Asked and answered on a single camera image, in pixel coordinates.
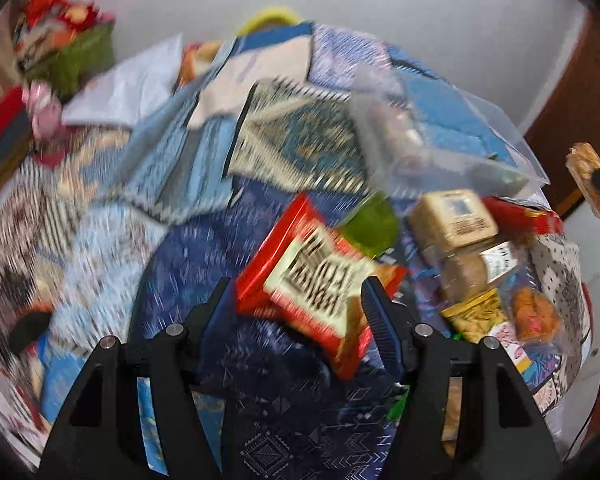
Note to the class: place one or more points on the blue patterned blanket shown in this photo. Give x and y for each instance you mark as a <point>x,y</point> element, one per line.
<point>190,170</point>

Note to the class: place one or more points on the tan wrapped cake packet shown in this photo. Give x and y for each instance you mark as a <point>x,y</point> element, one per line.
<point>452,217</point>
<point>472,270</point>

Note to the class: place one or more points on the orange snack in clear packet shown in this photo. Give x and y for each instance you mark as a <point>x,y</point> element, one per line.
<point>535,312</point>

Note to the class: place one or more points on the orange packet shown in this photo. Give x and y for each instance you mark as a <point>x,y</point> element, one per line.
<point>197,62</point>

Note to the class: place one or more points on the green snack packet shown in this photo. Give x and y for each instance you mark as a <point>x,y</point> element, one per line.
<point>372,225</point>

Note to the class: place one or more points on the red flat snack packet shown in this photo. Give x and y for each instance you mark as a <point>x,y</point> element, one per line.
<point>522,217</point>

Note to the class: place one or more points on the clear plastic bag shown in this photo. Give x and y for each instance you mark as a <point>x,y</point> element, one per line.
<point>430,130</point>

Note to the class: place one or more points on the white patterned cloth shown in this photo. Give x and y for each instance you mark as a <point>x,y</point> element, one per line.
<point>562,300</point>

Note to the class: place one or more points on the brown crispy snack bar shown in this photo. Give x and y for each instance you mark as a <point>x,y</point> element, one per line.
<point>587,167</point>

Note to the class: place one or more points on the yellow snack packet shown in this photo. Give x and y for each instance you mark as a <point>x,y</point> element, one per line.
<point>477,312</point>

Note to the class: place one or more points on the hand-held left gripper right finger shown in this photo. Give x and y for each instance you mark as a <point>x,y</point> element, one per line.
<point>380,310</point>

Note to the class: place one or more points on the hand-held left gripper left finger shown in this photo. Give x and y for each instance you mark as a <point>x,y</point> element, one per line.
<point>219,305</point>

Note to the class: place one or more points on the pink wrapped bundle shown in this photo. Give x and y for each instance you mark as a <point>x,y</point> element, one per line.
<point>42,110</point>

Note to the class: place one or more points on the green and red gift bag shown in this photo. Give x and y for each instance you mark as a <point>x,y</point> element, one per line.
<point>67,42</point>

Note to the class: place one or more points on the brown wooden door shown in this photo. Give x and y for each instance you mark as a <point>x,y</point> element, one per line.
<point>580,110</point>

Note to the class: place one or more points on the red box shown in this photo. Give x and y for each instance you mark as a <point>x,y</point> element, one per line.
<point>2,120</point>

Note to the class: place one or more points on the white plastic bag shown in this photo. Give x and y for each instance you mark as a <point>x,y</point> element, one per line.
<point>125,82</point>

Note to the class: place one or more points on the red snack packet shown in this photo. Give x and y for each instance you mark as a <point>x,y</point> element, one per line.
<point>310,270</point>
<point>522,217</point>

